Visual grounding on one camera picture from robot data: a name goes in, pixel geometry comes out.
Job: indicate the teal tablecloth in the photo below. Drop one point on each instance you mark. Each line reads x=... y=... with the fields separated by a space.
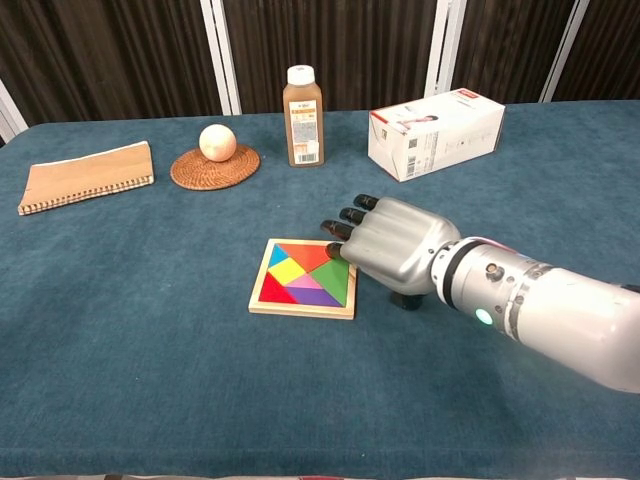
x=150 y=350

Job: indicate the pink triangle tangram piece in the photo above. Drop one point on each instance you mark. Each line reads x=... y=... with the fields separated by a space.
x=306 y=283

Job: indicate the brown drink bottle white cap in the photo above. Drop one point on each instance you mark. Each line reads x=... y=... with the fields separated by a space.
x=303 y=125

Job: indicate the red triangle tangram piece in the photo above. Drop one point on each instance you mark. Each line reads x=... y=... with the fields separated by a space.
x=272 y=294

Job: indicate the blue triangle tangram piece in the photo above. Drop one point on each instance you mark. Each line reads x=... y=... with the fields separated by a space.
x=276 y=259

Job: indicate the white cardboard box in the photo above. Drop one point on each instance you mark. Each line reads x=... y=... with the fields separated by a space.
x=435 y=140

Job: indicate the yellow square tangram piece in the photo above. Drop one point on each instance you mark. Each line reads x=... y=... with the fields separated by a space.
x=289 y=273

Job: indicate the green triangle tangram piece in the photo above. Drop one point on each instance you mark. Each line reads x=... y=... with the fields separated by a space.
x=335 y=280

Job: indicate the orange triangle tangram piece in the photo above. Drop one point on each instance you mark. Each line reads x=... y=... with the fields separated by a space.
x=305 y=256

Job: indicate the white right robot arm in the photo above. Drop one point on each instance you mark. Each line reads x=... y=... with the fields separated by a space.
x=550 y=310

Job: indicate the dark slatted screen panel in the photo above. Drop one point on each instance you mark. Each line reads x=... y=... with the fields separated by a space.
x=330 y=35
x=615 y=45
x=510 y=45
x=100 y=50

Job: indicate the pale wooden ball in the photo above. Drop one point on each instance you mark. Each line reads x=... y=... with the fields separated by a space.
x=217 y=142

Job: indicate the white screen frame post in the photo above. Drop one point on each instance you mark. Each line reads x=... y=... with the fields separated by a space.
x=437 y=50
x=227 y=55
x=452 y=50
x=566 y=50
x=214 y=55
x=10 y=112

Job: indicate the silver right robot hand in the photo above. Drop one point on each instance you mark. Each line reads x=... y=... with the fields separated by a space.
x=400 y=245

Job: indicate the round woven rattan coaster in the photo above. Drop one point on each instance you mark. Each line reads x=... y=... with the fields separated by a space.
x=215 y=175

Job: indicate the purple parallelogram tangram piece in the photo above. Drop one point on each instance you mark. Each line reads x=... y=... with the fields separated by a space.
x=315 y=297

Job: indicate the wooden tangram tray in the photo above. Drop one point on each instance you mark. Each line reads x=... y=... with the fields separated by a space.
x=300 y=312

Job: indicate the brown spiral notebook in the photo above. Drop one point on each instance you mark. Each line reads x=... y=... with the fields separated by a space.
x=85 y=175

